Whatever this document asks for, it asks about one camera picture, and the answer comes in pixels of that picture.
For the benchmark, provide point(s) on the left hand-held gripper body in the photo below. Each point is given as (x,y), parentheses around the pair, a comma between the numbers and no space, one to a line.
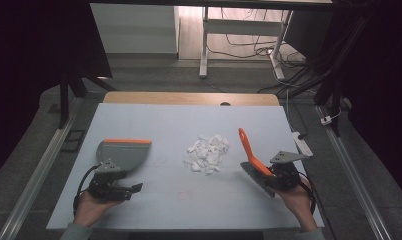
(104,186)

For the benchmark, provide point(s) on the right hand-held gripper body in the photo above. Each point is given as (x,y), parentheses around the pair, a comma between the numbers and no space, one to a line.
(285,173)

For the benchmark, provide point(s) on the orange brush with grey bristles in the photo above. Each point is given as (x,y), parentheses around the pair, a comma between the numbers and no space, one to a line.
(254,160)

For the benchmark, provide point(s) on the grey dustpan with orange edge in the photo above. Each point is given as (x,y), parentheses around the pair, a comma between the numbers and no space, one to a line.
(124,155)

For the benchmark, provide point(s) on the pile of white paper scraps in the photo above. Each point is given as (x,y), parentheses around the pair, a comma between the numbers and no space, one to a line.
(207,155)

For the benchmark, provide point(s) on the person's left hand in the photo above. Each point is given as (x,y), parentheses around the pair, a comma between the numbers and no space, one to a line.
(89,208)

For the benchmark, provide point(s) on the person's right hand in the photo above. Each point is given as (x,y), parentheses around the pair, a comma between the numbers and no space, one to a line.
(297,203)

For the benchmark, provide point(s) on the white power strip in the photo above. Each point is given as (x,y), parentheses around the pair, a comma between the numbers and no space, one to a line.
(302,144)

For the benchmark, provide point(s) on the small white adapter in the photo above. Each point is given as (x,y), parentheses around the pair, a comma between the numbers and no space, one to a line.
(326,120)

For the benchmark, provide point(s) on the pale blue table mat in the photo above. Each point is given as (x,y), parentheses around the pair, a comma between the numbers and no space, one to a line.
(175,126)

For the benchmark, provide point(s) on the black stand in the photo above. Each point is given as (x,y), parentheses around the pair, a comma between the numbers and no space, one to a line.
(332,96)
(72,86)

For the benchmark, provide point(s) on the wooden table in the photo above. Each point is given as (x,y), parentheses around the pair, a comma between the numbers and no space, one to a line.
(189,98)

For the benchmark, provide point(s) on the white cabinet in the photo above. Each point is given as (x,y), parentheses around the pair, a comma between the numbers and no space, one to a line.
(135,28)

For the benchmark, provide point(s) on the aluminium rail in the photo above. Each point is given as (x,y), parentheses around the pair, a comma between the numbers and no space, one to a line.
(35,176)
(354,176)

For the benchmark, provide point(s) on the white desk frame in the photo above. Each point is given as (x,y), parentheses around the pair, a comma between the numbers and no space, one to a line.
(242,27)

